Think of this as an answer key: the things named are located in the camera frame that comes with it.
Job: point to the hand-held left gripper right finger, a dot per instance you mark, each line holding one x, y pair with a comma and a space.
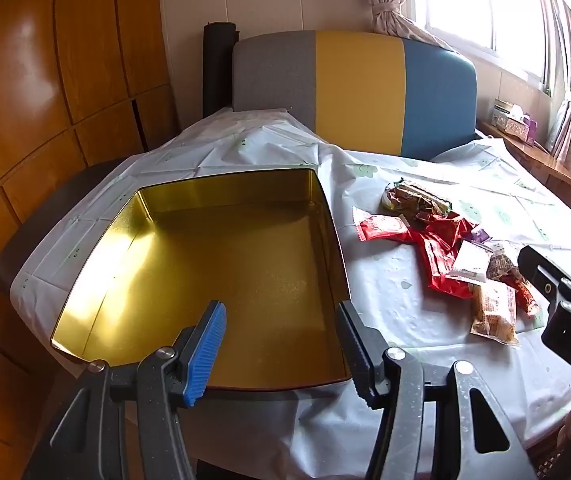
360, 355

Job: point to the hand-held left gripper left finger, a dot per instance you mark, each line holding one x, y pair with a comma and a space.
205, 355

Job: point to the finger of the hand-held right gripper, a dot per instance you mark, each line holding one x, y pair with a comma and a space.
540, 267

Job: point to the long red candy packet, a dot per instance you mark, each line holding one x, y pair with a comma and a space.
526, 296

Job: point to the orange pastry packet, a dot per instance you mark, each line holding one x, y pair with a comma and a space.
495, 312

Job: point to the purple snack packet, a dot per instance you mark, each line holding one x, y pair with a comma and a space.
480, 234

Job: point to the white snack packet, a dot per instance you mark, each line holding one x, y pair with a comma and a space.
470, 262

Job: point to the gold tin box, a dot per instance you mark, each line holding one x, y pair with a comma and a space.
240, 270

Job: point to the large red snack packet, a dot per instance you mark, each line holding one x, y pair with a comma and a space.
438, 260

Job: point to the small red snack packet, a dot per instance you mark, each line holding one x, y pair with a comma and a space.
380, 227

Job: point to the green edged cracker packet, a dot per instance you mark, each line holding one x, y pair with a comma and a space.
423, 198

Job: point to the gold brown snack packet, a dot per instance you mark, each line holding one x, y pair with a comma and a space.
389, 199

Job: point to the wooden side table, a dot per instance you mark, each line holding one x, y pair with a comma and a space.
530, 155

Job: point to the cloud print tablecloth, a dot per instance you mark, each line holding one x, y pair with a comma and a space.
465, 170

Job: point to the purple box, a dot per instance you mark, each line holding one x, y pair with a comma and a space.
531, 130

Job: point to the patterned tissue box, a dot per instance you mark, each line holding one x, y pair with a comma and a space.
513, 122

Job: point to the floral white curtain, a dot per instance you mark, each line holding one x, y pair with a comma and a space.
390, 15
565, 85

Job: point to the grey yellow blue sofa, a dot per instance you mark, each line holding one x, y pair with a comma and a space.
355, 85

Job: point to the window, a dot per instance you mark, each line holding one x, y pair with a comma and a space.
480, 5

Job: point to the black rolled mat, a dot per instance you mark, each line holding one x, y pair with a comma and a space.
215, 60

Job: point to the wooden wardrobe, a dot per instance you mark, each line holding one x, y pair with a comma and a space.
40, 85

